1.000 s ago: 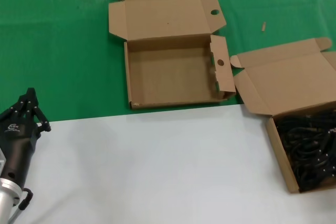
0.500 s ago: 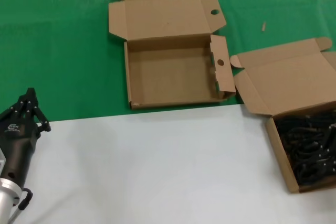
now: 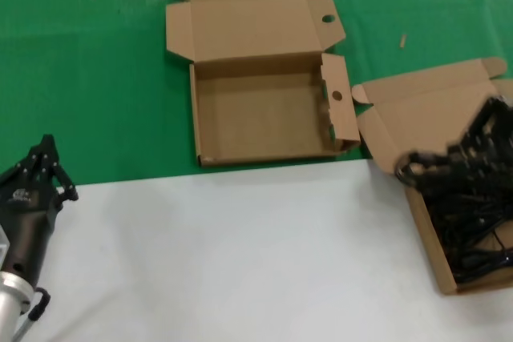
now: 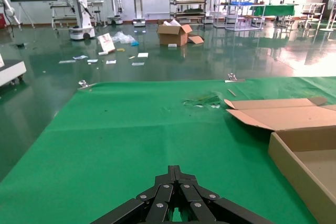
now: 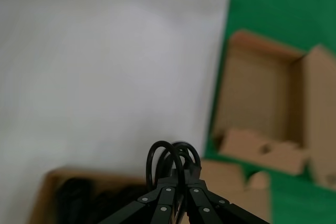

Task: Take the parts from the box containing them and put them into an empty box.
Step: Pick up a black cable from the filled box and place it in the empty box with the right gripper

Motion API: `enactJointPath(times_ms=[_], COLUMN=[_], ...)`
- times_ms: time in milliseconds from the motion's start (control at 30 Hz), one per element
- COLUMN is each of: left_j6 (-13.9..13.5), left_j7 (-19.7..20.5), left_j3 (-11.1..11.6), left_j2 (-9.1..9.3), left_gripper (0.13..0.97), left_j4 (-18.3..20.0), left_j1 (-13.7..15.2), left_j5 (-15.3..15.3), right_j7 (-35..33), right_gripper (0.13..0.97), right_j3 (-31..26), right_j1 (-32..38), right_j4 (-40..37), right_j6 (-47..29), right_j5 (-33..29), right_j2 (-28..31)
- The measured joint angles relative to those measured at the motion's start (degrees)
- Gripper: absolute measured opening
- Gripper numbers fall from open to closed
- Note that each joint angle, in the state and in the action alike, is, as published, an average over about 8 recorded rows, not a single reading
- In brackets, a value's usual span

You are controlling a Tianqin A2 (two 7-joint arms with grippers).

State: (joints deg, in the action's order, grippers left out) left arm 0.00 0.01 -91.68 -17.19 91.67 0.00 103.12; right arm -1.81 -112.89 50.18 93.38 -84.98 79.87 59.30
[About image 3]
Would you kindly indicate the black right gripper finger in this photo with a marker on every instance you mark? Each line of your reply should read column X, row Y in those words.
column 499, row 115
column 485, row 151

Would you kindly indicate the plain open cardboard box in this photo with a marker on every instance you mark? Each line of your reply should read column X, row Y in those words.
column 421, row 117

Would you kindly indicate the cardboard box with round holes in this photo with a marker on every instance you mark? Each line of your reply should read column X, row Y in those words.
column 260, row 125

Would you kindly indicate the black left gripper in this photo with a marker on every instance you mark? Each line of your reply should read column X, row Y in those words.
column 28, row 222

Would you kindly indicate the short wooden stick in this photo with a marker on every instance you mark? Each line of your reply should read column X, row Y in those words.
column 402, row 41

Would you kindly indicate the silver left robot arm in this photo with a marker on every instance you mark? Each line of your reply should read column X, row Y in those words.
column 10, row 298

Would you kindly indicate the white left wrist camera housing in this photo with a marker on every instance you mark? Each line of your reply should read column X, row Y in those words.
column 3, row 246

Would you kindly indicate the green table cloth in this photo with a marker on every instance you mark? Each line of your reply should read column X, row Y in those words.
column 80, row 57

